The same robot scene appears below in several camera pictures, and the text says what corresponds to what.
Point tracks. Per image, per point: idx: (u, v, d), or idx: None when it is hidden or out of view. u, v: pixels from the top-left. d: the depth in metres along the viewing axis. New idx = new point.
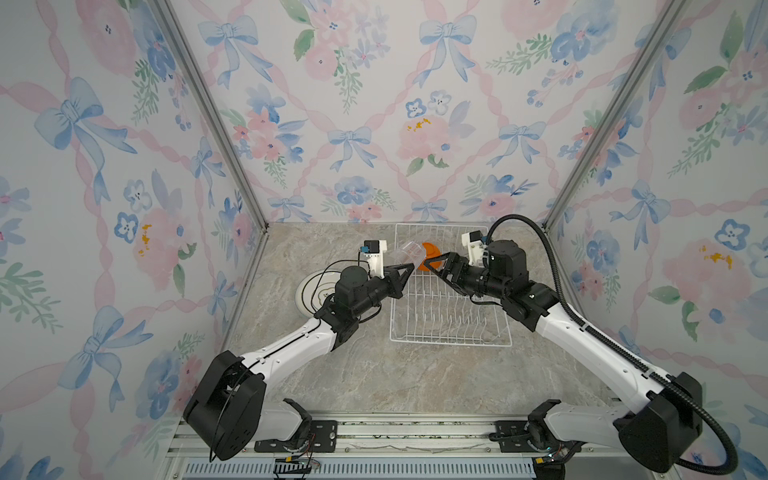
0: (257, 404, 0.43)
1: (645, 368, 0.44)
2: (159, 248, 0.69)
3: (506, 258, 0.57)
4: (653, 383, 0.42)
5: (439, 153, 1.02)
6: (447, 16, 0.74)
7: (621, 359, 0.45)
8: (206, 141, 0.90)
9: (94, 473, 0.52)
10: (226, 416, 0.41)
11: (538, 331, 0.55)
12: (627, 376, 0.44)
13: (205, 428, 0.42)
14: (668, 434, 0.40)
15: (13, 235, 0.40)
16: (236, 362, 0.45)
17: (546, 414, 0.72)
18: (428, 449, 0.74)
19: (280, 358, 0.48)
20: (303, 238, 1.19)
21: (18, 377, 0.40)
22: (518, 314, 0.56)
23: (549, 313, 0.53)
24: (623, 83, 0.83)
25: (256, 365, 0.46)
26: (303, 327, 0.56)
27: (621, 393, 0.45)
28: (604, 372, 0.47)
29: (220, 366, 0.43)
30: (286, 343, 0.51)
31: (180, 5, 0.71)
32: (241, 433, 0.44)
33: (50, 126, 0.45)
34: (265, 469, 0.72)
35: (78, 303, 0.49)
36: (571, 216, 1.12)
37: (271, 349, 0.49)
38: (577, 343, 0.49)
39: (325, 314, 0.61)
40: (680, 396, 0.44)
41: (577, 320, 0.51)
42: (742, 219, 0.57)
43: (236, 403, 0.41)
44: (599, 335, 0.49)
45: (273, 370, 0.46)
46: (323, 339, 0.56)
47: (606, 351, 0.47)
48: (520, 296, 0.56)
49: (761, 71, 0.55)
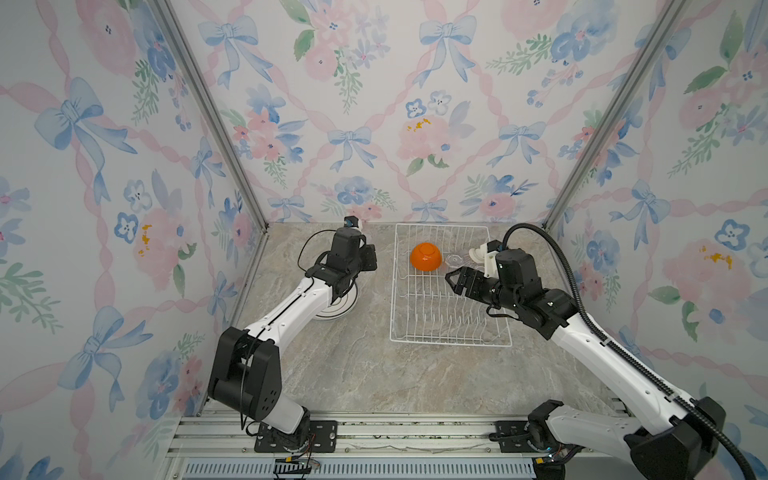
0: (276, 366, 0.45)
1: (669, 391, 0.42)
2: (159, 248, 0.69)
3: (513, 264, 0.56)
4: (677, 408, 0.41)
5: (439, 153, 1.02)
6: (447, 16, 0.74)
7: (642, 378, 0.44)
8: (206, 141, 0.90)
9: (94, 473, 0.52)
10: (251, 381, 0.43)
11: (555, 341, 0.53)
12: (648, 398, 0.42)
13: (232, 396, 0.44)
14: (690, 462, 0.39)
15: (14, 235, 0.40)
16: (243, 335, 0.46)
17: (548, 415, 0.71)
18: (428, 449, 0.74)
19: (285, 321, 0.49)
20: (304, 238, 1.19)
21: (18, 377, 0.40)
22: (534, 322, 0.53)
23: (568, 323, 0.50)
24: (623, 83, 0.83)
25: (264, 333, 0.46)
26: (299, 287, 0.57)
27: (640, 414, 0.43)
28: (622, 390, 0.45)
29: (228, 341, 0.44)
30: (287, 305, 0.52)
31: (180, 5, 0.71)
32: (269, 393, 0.46)
33: (50, 126, 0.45)
34: (265, 470, 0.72)
35: (78, 303, 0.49)
36: (571, 216, 1.12)
37: (273, 314, 0.50)
38: (595, 357, 0.47)
39: (317, 271, 0.61)
40: (706, 424, 0.42)
41: (598, 333, 0.49)
42: (742, 219, 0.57)
43: (257, 368, 0.43)
44: (622, 351, 0.47)
45: (281, 334, 0.47)
46: (321, 294, 0.57)
47: (628, 369, 0.45)
48: (535, 302, 0.54)
49: (761, 71, 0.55)
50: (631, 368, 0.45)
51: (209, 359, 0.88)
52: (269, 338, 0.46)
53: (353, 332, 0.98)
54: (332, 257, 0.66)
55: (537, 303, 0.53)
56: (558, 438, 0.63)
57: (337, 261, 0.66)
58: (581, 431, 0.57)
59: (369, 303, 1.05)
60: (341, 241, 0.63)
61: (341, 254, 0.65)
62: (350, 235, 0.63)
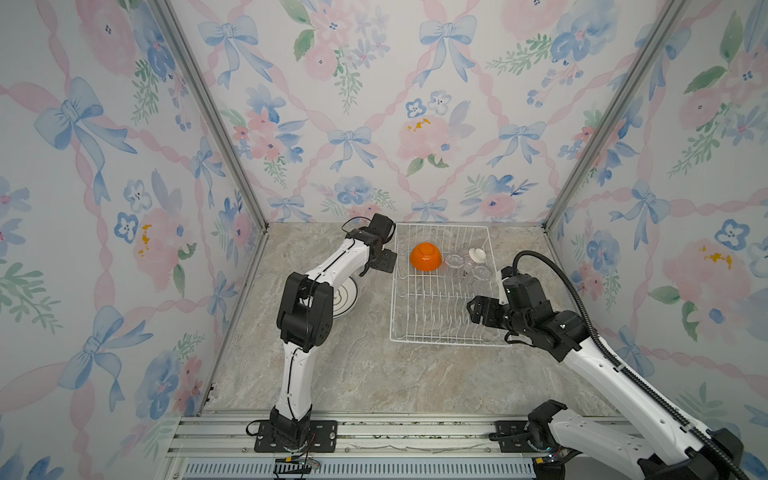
0: (330, 302, 0.56)
1: (685, 421, 0.42)
2: (159, 248, 0.69)
3: (519, 287, 0.58)
4: (694, 439, 0.40)
5: (439, 153, 1.02)
6: (447, 16, 0.74)
7: (657, 407, 0.43)
8: (205, 142, 0.90)
9: (94, 473, 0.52)
10: (312, 315, 0.55)
11: (567, 364, 0.53)
12: (663, 428, 0.42)
13: (296, 326, 0.56)
14: None
15: (14, 235, 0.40)
16: (304, 279, 0.58)
17: (550, 418, 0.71)
18: (428, 449, 0.74)
19: (335, 268, 0.60)
20: (304, 238, 1.19)
21: (18, 376, 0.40)
22: (546, 344, 0.53)
23: (581, 348, 0.50)
24: (623, 83, 0.83)
25: (319, 277, 0.57)
26: (343, 246, 0.67)
27: (655, 443, 0.43)
28: (635, 416, 0.45)
29: (294, 282, 0.56)
30: (337, 257, 0.63)
31: (179, 6, 0.72)
32: (325, 325, 0.57)
33: (50, 126, 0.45)
34: (265, 469, 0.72)
35: (78, 303, 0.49)
36: (571, 216, 1.12)
37: (327, 262, 0.62)
38: (609, 384, 0.47)
39: (357, 234, 0.71)
40: (724, 458, 0.41)
41: (612, 358, 0.48)
42: (742, 219, 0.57)
43: (317, 304, 0.54)
44: (637, 378, 0.46)
45: (332, 277, 0.58)
46: (361, 252, 0.67)
47: (643, 397, 0.44)
48: (545, 324, 0.54)
49: (761, 71, 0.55)
50: (645, 396, 0.44)
51: (209, 359, 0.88)
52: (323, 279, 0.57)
53: (353, 332, 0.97)
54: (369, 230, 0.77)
55: (549, 326, 0.53)
56: (562, 442, 0.63)
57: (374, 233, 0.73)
58: (592, 435, 0.56)
59: (369, 303, 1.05)
60: (381, 220, 0.78)
61: (379, 231, 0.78)
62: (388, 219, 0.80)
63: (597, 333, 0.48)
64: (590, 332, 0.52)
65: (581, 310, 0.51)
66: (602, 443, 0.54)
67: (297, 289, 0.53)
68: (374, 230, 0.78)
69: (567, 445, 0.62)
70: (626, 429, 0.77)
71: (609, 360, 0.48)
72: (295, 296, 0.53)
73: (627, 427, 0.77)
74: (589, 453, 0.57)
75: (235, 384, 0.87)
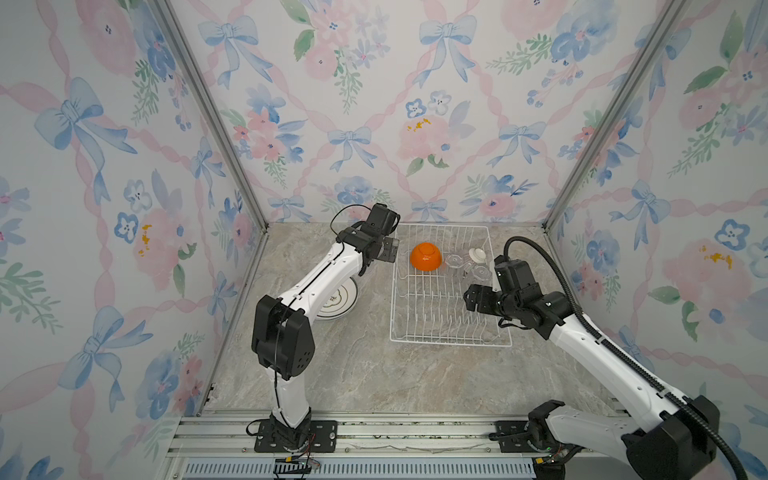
0: (307, 329, 0.48)
1: (661, 387, 0.43)
2: (159, 248, 0.69)
3: (509, 271, 0.61)
4: (669, 404, 0.41)
5: (439, 153, 1.02)
6: (447, 16, 0.74)
7: (634, 374, 0.45)
8: (205, 142, 0.90)
9: (94, 473, 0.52)
10: (285, 345, 0.48)
11: (553, 341, 0.54)
12: (640, 394, 0.43)
13: (273, 356, 0.50)
14: (681, 457, 0.39)
15: (14, 235, 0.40)
16: (276, 304, 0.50)
17: (548, 414, 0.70)
18: (428, 449, 0.74)
19: (315, 289, 0.51)
20: (304, 238, 1.19)
21: (18, 377, 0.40)
22: (533, 322, 0.55)
23: (565, 322, 0.52)
24: (623, 83, 0.83)
25: (294, 301, 0.49)
26: (329, 256, 0.57)
27: (632, 411, 0.44)
28: (614, 385, 0.46)
29: (267, 304, 0.48)
30: (316, 274, 0.54)
31: (179, 5, 0.71)
32: (301, 355, 0.50)
33: (50, 126, 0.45)
34: (265, 469, 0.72)
35: (78, 303, 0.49)
36: (571, 216, 1.12)
37: (304, 283, 0.52)
38: (589, 355, 0.49)
39: (347, 237, 0.61)
40: (696, 420, 0.42)
41: (593, 331, 0.51)
42: (742, 219, 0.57)
43: (288, 335, 0.47)
44: (617, 350, 0.48)
45: (311, 302, 0.50)
46: (350, 262, 0.57)
47: (622, 368, 0.46)
48: (533, 302, 0.56)
49: (761, 71, 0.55)
50: (625, 366, 0.46)
51: (209, 359, 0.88)
52: (299, 306, 0.49)
53: (353, 332, 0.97)
54: (366, 228, 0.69)
55: (536, 304, 0.56)
56: (558, 437, 0.63)
57: (371, 230, 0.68)
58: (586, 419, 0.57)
59: (369, 303, 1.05)
60: (379, 213, 0.66)
61: (377, 226, 0.66)
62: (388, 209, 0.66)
63: (581, 310, 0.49)
64: (575, 309, 0.54)
65: (566, 288, 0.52)
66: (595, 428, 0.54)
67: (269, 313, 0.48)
68: (372, 226, 0.67)
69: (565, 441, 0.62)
70: None
71: (588, 332, 0.50)
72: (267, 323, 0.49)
73: None
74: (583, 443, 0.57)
75: (235, 384, 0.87)
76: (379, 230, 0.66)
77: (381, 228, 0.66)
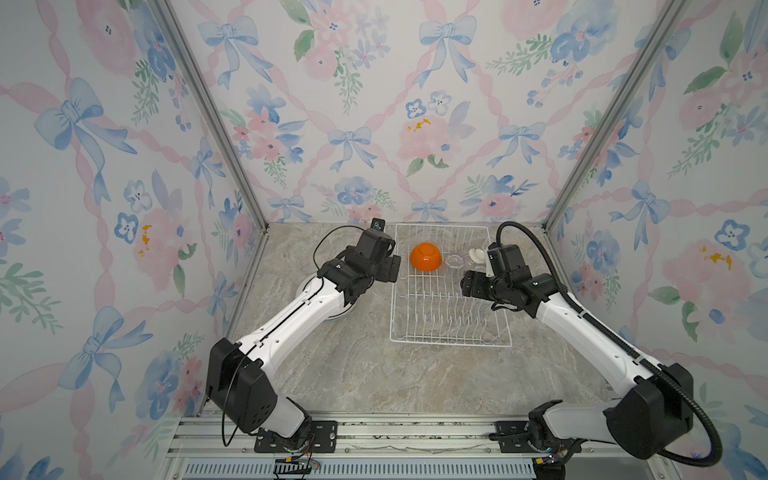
0: (266, 383, 0.43)
1: (636, 355, 0.45)
2: (159, 248, 0.69)
3: (500, 254, 0.64)
4: (643, 369, 0.43)
5: (439, 153, 1.02)
6: (447, 16, 0.74)
7: (613, 344, 0.47)
8: (205, 142, 0.90)
9: (94, 473, 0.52)
10: (237, 401, 0.42)
11: (539, 317, 0.57)
12: (616, 361, 0.45)
13: (225, 408, 0.44)
14: (653, 416, 0.40)
15: (14, 235, 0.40)
16: (234, 351, 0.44)
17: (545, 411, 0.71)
18: (428, 450, 0.74)
19: (279, 337, 0.45)
20: (304, 239, 1.19)
21: (18, 377, 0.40)
22: (520, 300, 0.58)
23: (549, 299, 0.55)
24: (623, 83, 0.83)
25: (253, 351, 0.43)
26: (304, 294, 0.51)
27: (609, 377, 0.46)
28: (593, 354, 0.48)
29: (223, 350, 0.42)
30: (285, 317, 0.47)
31: (180, 6, 0.72)
32: (258, 409, 0.44)
33: (50, 126, 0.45)
34: (265, 469, 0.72)
35: (78, 303, 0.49)
36: (571, 216, 1.12)
37: (269, 327, 0.46)
38: (572, 328, 0.51)
39: (329, 271, 0.54)
40: (669, 381, 0.44)
41: (576, 306, 0.53)
42: (742, 220, 0.58)
43: (241, 389, 0.40)
44: (597, 322, 0.50)
45: (271, 353, 0.43)
46: (328, 303, 0.51)
47: (601, 338, 0.48)
48: (521, 283, 0.58)
49: (761, 72, 0.55)
50: (603, 337, 0.48)
51: None
52: (257, 358, 0.42)
53: (353, 332, 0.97)
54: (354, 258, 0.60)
55: (523, 284, 0.58)
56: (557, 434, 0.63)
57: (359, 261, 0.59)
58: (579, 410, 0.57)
59: (369, 303, 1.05)
60: (368, 239, 0.58)
61: (365, 256, 0.59)
62: (379, 236, 0.58)
63: (566, 289, 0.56)
64: (560, 288, 0.56)
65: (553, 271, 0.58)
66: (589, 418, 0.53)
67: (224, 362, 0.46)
68: (360, 256, 0.59)
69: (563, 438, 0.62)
70: None
71: (570, 306, 0.53)
72: (221, 372, 0.46)
73: None
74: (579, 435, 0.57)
75: None
76: (367, 261, 0.59)
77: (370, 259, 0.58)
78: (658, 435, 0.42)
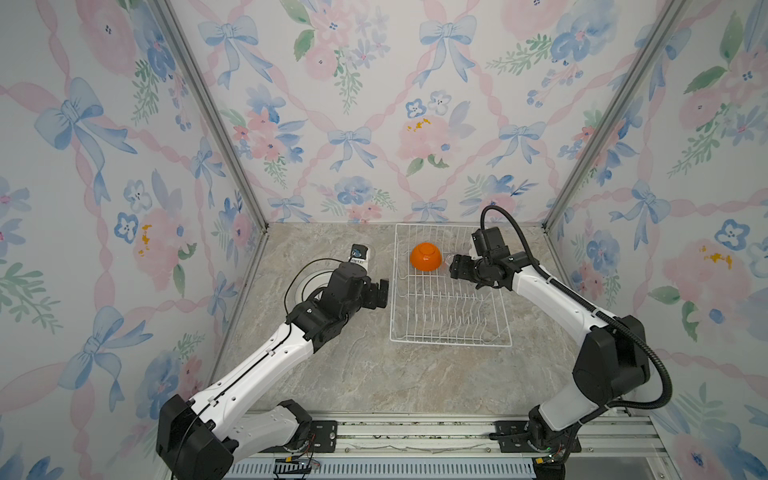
0: (217, 445, 0.40)
1: (593, 308, 0.50)
2: (159, 248, 0.69)
3: (482, 235, 0.70)
4: (598, 319, 0.48)
5: (439, 153, 1.02)
6: (447, 16, 0.74)
7: (574, 302, 0.52)
8: (205, 142, 0.90)
9: (94, 473, 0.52)
10: (185, 464, 0.38)
11: (515, 287, 0.62)
12: (577, 315, 0.50)
13: (174, 471, 0.41)
14: (606, 358, 0.45)
15: (14, 235, 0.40)
16: (187, 408, 0.40)
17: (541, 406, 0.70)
18: (428, 449, 0.74)
19: (237, 393, 0.43)
20: (303, 239, 1.19)
21: (18, 377, 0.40)
22: (498, 274, 0.64)
23: (521, 270, 0.60)
24: (623, 83, 0.83)
25: (206, 410, 0.40)
26: (269, 343, 0.48)
27: (573, 330, 0.51)
28: (559, 312, 0.53)
29: (176, 406, 0.40)
30: (246, 370, 0.45)
31: (180, 5, 0.71)
32: (210, 472, 0.42)
33: (50, 126, 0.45)
34: (265, 469, 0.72)
35: (78, 303, 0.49)
36: (571, 216, 1.12)
37: (228, 380, 0.44)
38: (541, 293, 0.56)
39: (299, 316, 0.52)
40: (620, 327, 0.49)
41: (544, 274, 0.59)
42: (742, 219, 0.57)
43: (188, 453, 0.37)
44: (561, 285, 0.56)
45: (225, 413, 0.41)
46: (294, 354, 0.49)
47: (564, 297, 0.53)
48: (500, 260, 0.64)
49: (761, 71, 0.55)
50: (567, 297, 0.53)
51: (209, 360, 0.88)
52: (209, 418, 0.40)
53: (353, 332, 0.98)
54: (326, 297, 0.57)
55: (502, 261, 0.64)
56: (555, 428, 0.63)
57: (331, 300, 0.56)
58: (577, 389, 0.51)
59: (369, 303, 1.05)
60: (340, 277, 0.53)
61: (337, 294, 0.55)
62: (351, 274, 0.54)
63: (538, 261, 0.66)
64: (532, 261, 0.62)
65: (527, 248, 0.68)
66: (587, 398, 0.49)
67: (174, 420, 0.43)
68: (331, 294, 0.56)
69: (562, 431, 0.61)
70: (627, 429, 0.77)
71: (539, 274, 0.59)
72: (172, 430, 0.43)
73: (628, 426, 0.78)
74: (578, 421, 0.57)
75: None
76: (340, 299, 0.55)
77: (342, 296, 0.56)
78: (614, 378, 0.46)
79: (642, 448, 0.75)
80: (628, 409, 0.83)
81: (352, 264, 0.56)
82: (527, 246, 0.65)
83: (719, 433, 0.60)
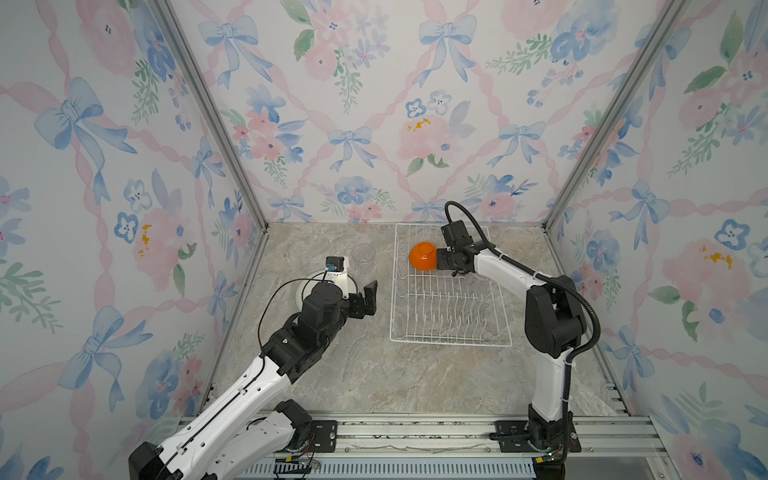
0: None
1: (534, 271, 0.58)
2: (159, 248, 0.69)
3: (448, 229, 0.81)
4: (537, 280, 0.58)
5: (439, 153, 1.02)
6: (447, 16, 0.74)
7: (518, 270, 0.62)
8: (205, 142, 0.90)
9: (94, 473, 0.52)
10: None
11: (476, 270, 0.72)
12: (521, 280, 0.59)
13: None
14: (542, 309, 0.54)
15: (14, 235, 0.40)
16: (154, 457, 0.40)
17: (533, 403, 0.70)
18: (428, 449, 0.74)
19: (206, 438, 0.42)
20: (304, 238, 1.19)
21: (18, 376, 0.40)
22: (461, 261, 0.74)
23: (480, 252, 0.70)
24: (623, 83, 0.83)
25: (173, 460, 0.40)
26: (241, 380, 0.47)
27: (521, 295, 0.60)
28: (509, 281, 0.63)
29: (144, 454, 0.40)
30: (216, 413, 0.44)
31: (180, 5, 0.71)
32: None
33: (50, 126, 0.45)
34: (265, 470, 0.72)
35: (78, 303, 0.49)
36: (571, 216, 1.12)
37: (197, 424, 0.43)
38: (495, 269, 0.66)
39: (275, 348, 0.51)
40: (555, 283, 0.58)
41: (495, 252, 0.69)
42: (742, 219, 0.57)
43: None
44: (510, 258, 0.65)
45: (194, 460, 0.40)
46: (268, 390, 0.48)
47: (511, 267, 0.63)
48: (464, 247, 0.74)
49: (761, 71, 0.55)
50: (513, 267, 0.63)
51: (209, 360, 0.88)
52: (176, 467, 0.39)
53: (353, 332, 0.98)
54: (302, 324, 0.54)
55: (465, 248, 0.73)
56: (550, 417, 0.64)
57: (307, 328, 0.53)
58: (544, 356, 0.58)
59: None
60: (312, 303, 0.50)
61: (310, 322, 0.51)
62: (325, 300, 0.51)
63: (494, 245, 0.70)
64: (489, 244, 0.73)
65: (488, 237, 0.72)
66: (549, 357, 0.57)
67: (144, 467, 0.42)
68: (305, 321, 0.52)
69: (557, 418, 0.65)
70: (627, 429, 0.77)
71: (493, 253, 0.69)
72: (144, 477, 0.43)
73: (628, 426, 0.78)
74: (563, 401, 0.64)
75: None
76: (313, 328, 0.52)
77: (313, 324, 0.52)
78: (554, 329, 0.55)
79: (642, 448, 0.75)
80: (629, 409, 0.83)
81: (329, 285, 0.54)
82: (481, 230, 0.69)
83: (720, 433, 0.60)
